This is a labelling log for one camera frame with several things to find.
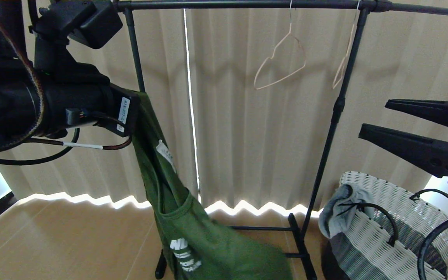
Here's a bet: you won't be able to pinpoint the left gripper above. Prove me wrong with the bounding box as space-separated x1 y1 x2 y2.
42 71 140 139

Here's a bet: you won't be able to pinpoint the pale grey shorts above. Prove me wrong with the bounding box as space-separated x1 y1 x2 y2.
318 183 377 239

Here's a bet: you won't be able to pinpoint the green long-sleeved shirt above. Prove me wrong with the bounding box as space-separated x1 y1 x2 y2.
131 91 295 280

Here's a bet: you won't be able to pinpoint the white laundry basket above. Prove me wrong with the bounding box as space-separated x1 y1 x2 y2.
320 171 448 280

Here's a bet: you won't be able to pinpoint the pink clothes hanger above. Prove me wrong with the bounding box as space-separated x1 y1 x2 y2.
253 0 307 91
332 0 361 90

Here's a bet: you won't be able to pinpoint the black clothes rack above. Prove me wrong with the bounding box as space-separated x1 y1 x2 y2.
111 0 448 280

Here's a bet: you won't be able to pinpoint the beige curtain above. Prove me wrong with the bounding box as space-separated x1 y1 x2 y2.
0 0 448 212

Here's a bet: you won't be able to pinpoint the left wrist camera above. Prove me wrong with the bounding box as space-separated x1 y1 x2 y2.
33 0 124 70

